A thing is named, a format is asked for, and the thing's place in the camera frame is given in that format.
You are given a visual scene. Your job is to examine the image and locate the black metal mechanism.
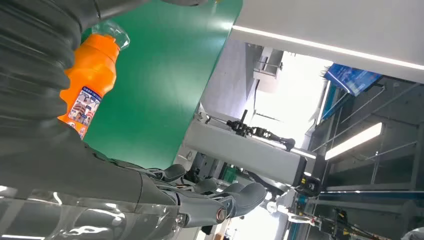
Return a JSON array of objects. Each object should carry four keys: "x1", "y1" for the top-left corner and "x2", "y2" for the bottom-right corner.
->
[{"x1": 226, "y1": 110, "x2": 296, "y2": 152}]

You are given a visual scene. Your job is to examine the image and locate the blue sign board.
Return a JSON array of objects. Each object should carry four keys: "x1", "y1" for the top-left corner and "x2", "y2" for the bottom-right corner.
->
[{"x1": 323, "y1": 62, "x2": 382, "y2": 97}]

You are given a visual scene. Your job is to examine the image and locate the white grey machine base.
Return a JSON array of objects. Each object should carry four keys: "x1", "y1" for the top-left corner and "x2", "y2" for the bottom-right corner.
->
[{"x1": 182, "y1": 117, "x2": 307, "y2": 186}]

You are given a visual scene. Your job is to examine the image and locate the long ceiling light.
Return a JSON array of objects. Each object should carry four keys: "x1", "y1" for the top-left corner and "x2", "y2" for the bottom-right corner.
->
[{"x1": 324, "y1": 122, "x2": 383, "y2": 162}]

